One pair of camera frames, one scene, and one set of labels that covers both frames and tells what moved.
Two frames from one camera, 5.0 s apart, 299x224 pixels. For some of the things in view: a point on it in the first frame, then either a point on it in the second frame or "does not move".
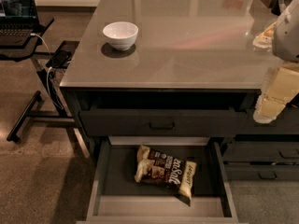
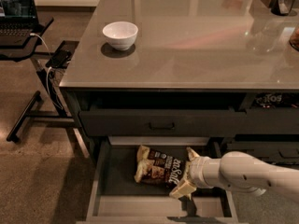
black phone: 60,60 does not move
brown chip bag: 157,168 does not move
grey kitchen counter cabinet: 175,65 does not move
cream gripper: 287,36 → 197,171
